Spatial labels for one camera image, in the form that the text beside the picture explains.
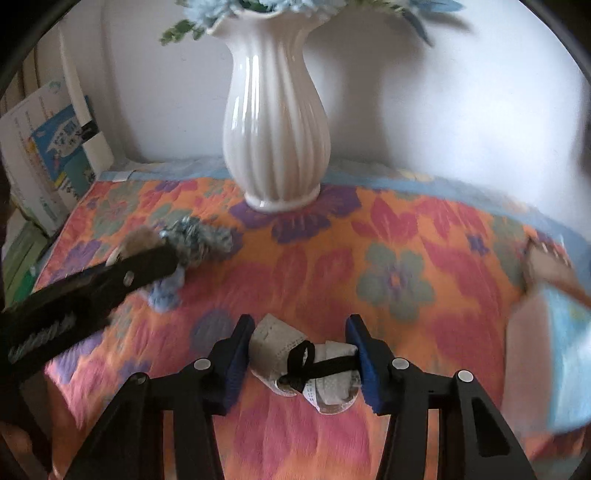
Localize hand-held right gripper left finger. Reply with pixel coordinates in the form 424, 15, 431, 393
65, 315, 256, 480

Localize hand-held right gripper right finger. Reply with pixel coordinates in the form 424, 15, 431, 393
346, 315, 536, 480

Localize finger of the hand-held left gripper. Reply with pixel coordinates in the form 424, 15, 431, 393
108, 247, 182, 301

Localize white baby shoe black bow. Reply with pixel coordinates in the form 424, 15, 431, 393
248, 314, 363, 416

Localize blue grey knitted toy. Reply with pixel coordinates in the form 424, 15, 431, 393
159, 216, 235, 269

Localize light blue soft item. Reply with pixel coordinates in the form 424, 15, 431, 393
147, 267, 186, 315

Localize brown plush item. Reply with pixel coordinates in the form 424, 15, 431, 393
105, 226, 161, 267

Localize green and white pack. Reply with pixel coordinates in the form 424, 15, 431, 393
0, 222, 52, 308

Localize floral tablecloth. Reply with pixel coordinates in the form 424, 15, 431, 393
34, 157, 591, 480

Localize white ribbed vase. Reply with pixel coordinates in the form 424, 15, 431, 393
205, 9, 333, 214

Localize light blue tissue box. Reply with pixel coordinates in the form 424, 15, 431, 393
502, 281, 591, 437

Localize beige curtain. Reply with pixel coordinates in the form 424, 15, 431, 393
21, 28, 63, 109

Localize blue and white artificial flowers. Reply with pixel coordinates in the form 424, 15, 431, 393
159, 0, 465, 47

